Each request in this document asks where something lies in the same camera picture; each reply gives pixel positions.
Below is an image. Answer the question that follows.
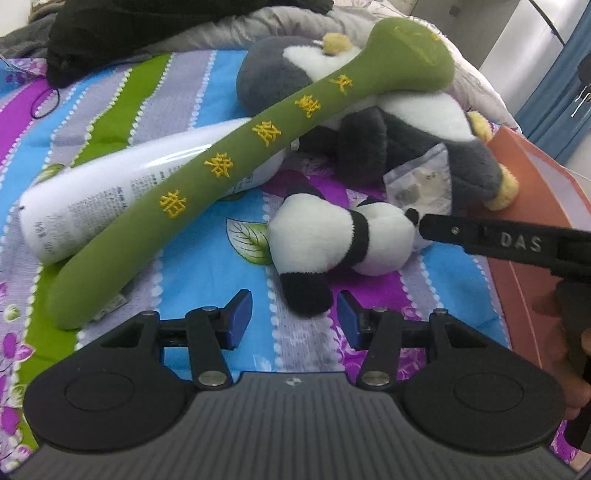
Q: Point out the grey penguin plush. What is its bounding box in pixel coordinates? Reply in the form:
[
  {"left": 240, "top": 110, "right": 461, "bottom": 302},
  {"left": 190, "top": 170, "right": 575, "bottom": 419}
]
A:
[{"left": 235, "top": 32, "right": 520, "bottom": 210}]

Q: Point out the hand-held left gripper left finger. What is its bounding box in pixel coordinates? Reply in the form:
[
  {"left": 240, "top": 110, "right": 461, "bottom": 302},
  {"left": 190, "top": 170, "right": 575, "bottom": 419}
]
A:
[{"left": 99, "top": 289, "right": 254, "bottom": 389}]

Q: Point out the person's right hand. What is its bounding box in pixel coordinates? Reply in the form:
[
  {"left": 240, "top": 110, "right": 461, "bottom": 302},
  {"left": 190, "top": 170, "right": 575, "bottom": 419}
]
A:
[{"left": 531, "top": 293, "right": 591, "bottom": 422}]

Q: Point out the blue curtain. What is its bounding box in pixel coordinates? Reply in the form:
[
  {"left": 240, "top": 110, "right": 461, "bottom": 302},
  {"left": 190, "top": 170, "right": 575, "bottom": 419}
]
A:
[{"left": 515, "top": 21, "right": 591, "bottom": 164}]

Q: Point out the green plush stick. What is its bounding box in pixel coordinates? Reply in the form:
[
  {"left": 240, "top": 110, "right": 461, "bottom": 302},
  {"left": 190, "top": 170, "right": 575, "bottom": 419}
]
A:
[{"left": 46, "top": 18, "right": 455, "bottom": 330}]

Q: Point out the panda plush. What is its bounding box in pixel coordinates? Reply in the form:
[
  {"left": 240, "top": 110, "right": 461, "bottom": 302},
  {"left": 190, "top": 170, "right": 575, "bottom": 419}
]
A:
[{"left": 268, "top": 193, "right": 421, "bottom": 318}]

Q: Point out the striped floral bed sheet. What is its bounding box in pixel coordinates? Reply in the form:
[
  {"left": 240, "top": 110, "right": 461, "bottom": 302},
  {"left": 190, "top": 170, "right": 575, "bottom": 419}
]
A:
[{"left": 0, "top": 48, "right": 591, "bottom": 467}]

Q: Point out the grey clear packet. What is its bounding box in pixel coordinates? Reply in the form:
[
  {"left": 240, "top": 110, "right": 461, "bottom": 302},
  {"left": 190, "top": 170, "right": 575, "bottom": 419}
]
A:
[{"left": 385, "top": 143, "right": 452, "bottom": 215}]

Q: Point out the dark grey blanket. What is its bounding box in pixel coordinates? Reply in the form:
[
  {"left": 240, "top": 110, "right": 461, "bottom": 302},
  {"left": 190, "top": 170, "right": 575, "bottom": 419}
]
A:
[{"left": 0, "top": 21, "right": 54, "bottom": 61}]

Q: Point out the black jacket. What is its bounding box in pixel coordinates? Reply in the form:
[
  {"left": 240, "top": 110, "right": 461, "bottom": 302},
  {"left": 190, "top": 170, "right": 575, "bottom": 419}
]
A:
[{"left": 48, "top": 0, "right": 334, "bottom": 88}]

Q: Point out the white tube bottle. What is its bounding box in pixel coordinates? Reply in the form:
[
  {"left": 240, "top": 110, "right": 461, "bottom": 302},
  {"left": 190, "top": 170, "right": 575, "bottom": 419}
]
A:
[{"left": 19, "top": 117, "right": 301, "bottom": 265}]

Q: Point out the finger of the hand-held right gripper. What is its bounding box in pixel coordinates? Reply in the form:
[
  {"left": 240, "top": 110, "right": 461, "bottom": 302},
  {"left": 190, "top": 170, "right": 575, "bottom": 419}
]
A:
[{"left": 418, "top": 212, "right": 486, "bottom": 257}]

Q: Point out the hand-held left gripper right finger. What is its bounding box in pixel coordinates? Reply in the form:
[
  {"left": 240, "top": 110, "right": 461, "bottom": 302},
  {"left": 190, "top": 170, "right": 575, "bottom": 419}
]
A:
[{"left": 337, "top": 290, "right": 490, "bottom": 389}]

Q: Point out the orange cardboard box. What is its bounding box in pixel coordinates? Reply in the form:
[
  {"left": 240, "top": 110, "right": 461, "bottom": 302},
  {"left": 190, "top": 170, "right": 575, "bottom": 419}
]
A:
[{"left": 485, "top": 124, "right": 591, "bottom": 384}]

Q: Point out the grey duvet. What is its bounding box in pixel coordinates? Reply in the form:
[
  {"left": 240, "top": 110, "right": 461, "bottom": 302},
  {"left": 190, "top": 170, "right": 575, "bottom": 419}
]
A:
[{"left": 139, "top": 0, "right": 515, "bottom": 130}]

